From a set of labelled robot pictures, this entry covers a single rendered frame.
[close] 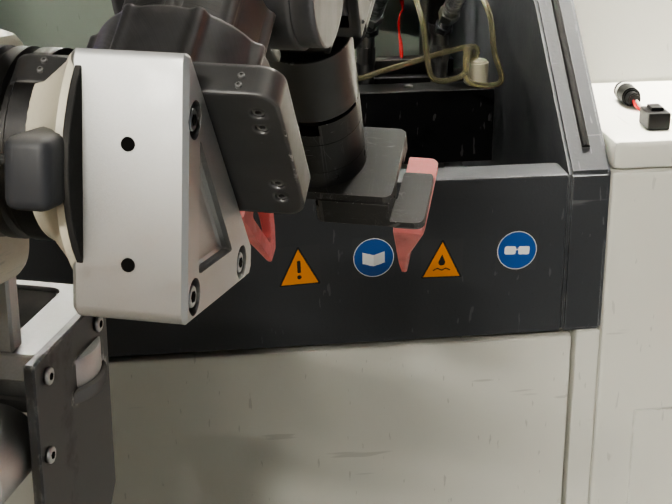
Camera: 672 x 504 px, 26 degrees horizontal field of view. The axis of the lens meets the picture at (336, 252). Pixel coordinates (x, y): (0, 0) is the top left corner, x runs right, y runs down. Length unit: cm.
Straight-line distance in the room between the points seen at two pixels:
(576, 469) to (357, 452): 23
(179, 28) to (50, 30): 120
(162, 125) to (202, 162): 3
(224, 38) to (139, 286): 11
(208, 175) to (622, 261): 84
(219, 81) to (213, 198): 6
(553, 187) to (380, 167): 44
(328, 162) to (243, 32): 28
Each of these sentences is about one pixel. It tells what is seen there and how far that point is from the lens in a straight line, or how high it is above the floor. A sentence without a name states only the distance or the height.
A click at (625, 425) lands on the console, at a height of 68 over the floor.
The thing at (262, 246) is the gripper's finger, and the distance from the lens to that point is 101.
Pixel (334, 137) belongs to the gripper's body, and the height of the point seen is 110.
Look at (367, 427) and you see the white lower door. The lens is 143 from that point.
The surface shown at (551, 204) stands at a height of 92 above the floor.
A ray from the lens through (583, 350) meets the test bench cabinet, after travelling 144.
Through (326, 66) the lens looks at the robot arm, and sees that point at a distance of 88.
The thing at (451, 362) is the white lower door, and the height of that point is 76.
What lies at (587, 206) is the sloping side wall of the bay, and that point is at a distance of 139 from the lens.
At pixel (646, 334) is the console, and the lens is 146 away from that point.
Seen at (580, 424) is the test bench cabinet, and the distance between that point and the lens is 148.
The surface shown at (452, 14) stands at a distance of 151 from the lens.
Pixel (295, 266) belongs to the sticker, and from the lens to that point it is 135.
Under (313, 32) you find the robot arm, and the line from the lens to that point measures 70.
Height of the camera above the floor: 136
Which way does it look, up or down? 20 degrees down
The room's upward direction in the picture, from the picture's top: straight up
